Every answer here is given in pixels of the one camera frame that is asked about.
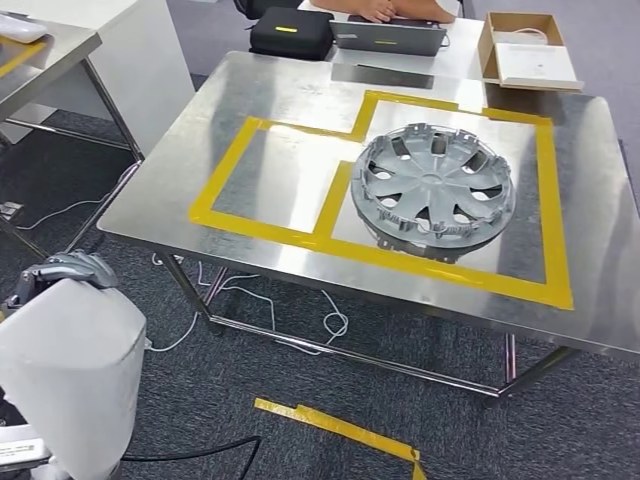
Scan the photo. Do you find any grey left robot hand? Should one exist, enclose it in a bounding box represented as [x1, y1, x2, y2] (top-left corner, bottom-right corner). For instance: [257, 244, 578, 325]
[0, 250, 120, 319]

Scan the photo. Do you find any white plastic cover part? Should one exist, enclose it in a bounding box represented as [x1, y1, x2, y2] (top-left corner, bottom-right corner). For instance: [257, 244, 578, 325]
[0, 278, 147, 480]

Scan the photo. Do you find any stainless steel workbench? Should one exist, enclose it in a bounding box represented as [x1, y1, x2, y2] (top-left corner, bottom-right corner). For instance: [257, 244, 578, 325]
[96, 50, 640, 407]

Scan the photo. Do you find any yellow workbench marking tape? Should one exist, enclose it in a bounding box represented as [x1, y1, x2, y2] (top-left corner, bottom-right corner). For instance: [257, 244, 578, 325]
[187, 90, 575, 311]

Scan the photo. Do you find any stainless steel table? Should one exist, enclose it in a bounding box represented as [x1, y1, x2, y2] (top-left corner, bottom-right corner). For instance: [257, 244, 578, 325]
[0, 16, 146, 261]

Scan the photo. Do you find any white cabinet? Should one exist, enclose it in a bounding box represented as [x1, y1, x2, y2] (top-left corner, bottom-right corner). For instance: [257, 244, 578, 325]
[0, 0, 196, 157]

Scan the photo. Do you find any yellow table marking tape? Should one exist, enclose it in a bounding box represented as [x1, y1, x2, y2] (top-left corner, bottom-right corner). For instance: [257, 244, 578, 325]
[0, 39, 47, 79]

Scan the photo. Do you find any white device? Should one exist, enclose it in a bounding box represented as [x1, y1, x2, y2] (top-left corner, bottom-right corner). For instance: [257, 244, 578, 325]
[0, 13, 50, 45]

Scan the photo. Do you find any black office chair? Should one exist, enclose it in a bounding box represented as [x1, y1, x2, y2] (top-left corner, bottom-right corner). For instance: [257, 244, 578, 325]
[233, 0, 301, 20]

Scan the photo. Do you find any black zip case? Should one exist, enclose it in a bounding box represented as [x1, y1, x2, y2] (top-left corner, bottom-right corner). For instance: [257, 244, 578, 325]
[248, 6, 335, 62]

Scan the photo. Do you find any yellow floor tape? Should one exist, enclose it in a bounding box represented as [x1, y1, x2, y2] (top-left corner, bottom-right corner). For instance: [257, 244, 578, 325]
[253, 397, 427, 480]

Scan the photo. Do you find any grey laptop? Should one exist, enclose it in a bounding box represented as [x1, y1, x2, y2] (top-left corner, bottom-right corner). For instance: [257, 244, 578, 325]
[328, 14, 448, 58]

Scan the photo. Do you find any grey wheel hubcap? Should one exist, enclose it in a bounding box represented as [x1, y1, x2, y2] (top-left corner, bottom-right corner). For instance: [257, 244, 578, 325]
[349, 122, 517, 252]

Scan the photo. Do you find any person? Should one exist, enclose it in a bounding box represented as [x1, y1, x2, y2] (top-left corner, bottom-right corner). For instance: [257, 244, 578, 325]
[309, 0, 458, 26]

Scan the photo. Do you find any brown cardboard box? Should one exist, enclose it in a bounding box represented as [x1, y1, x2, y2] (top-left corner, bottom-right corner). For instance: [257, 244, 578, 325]
[477, 11, 567, 85]

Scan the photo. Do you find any white flat box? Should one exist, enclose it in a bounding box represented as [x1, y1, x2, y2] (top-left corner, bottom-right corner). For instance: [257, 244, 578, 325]
[492, 41, 586, 93]

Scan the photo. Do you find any white cable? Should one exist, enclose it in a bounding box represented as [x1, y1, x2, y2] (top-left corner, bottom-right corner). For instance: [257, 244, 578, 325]
[145, 251, 349, 357]

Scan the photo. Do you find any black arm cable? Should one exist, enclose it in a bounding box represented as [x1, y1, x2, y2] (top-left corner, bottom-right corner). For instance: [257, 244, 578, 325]
[119, 435, 263, 480]

